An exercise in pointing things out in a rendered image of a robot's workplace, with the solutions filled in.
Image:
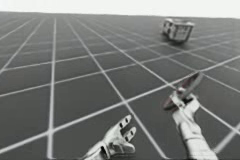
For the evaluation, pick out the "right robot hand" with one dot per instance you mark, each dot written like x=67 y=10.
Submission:
x=186 y=106

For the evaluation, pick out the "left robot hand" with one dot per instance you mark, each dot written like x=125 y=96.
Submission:
x=117 y=141

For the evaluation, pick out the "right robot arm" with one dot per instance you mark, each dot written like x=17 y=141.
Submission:
x=196 y=141

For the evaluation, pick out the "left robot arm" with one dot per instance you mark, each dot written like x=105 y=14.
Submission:
x=93 y=153

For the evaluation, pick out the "grey cart with brown box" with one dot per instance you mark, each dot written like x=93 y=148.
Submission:
x=178 y=29

